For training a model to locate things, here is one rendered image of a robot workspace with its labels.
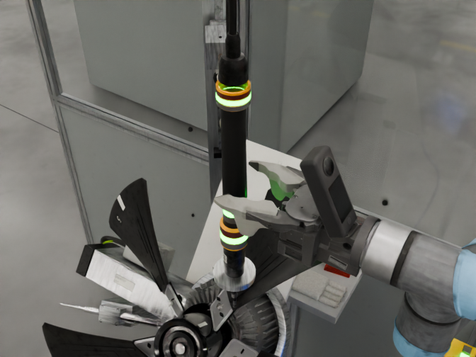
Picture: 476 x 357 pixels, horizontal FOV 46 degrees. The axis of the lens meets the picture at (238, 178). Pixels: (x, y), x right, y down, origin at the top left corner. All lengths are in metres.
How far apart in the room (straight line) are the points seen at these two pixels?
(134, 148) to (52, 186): 1.38
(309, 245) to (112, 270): 0.75
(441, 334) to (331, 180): 0.24
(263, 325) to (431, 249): 0.62
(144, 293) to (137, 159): 0.90
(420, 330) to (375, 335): 1.33
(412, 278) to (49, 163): 3.10
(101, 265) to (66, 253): 1.62
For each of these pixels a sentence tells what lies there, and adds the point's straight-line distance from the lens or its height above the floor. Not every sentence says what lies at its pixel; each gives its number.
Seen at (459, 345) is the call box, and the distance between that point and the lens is 1.41.
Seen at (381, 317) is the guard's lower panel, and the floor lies 0.59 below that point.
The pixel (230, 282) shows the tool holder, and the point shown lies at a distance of 0.92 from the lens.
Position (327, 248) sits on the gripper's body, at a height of 1.62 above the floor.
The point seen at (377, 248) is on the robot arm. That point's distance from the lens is 0.71.
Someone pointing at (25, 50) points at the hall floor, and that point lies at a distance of 4.95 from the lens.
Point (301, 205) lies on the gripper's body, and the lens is 0.74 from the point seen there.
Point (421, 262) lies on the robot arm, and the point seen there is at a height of 1.67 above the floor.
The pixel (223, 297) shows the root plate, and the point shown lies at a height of 1.25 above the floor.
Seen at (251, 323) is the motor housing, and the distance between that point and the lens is 1.23.
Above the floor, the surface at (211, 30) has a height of 1.58.
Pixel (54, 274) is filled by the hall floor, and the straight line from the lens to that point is 2.97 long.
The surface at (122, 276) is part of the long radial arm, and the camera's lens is 1.39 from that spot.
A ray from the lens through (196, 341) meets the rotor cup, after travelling 1.12.
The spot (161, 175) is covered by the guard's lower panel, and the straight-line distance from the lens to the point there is 2.12.
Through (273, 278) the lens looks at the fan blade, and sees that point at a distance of 1.05.
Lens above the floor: 2.18
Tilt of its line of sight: 41 degrees down
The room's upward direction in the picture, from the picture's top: straight up
